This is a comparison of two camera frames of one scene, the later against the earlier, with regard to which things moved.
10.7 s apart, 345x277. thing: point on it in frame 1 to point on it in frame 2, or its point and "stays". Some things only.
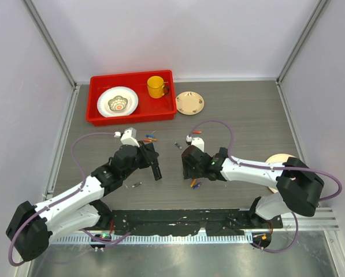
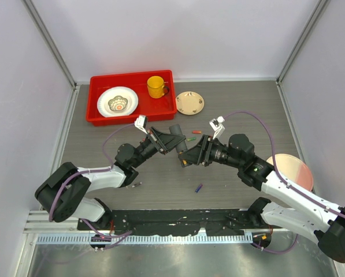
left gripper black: x=149 y=156 to x=164 y=141
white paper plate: x=117 y=101 stays
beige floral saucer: x=189 y=103 stays
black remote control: x=156 y=172 to x=175 y=129
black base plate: x=148 y=222 stays
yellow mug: x=156 y=88 stays
